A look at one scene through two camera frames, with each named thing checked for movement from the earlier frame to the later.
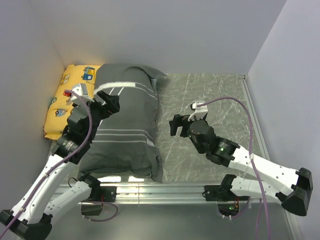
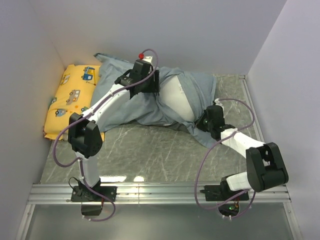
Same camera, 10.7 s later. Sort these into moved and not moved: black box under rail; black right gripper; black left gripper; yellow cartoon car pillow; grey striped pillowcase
Moved: grey striped pillowcase; black left gripper; black right gripper
Not moved: black box under rail; yellow cartoon car pillow
